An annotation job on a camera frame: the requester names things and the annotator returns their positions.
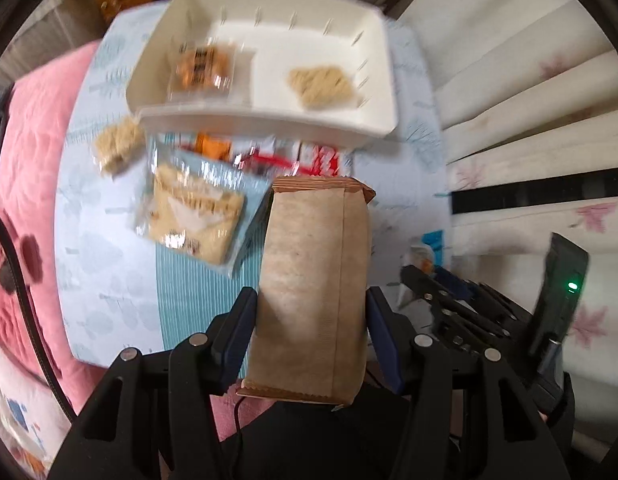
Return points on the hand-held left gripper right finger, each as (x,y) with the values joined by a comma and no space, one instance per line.
(384,342)

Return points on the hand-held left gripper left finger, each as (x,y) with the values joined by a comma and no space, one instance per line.
(239,332)

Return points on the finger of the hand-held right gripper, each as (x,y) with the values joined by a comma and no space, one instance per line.
(454,280)
(429,292)

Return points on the small white orange snack packet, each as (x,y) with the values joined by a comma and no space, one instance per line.
(421,255)

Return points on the brown paper snack packet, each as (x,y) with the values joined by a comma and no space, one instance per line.
(309,285)

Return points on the clear bag of crackers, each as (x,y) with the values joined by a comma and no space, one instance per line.
(196,210)

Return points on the white plastic bin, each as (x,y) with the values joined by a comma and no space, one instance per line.
(239,122)

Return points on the large rice cake packet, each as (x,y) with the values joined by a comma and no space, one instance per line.
(119,142)

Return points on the leaf print tablecloth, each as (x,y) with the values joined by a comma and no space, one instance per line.
(104,270)

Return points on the red white cookie packet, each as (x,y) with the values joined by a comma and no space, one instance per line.
(324,160)

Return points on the red snack packet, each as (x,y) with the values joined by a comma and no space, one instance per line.
(261,160)

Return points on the white floral cloth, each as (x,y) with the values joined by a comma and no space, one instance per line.
(514,85)

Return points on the white printed pillow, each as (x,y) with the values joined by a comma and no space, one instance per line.
(19,400)

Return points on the small rice cake packet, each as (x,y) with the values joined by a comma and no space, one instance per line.
(321,87)

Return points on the orange cracker packet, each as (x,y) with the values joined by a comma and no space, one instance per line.
(204,67)

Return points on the pink blanket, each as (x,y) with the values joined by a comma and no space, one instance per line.
(29,135)

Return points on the white sheer curtain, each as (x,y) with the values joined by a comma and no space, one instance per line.
(44,35)

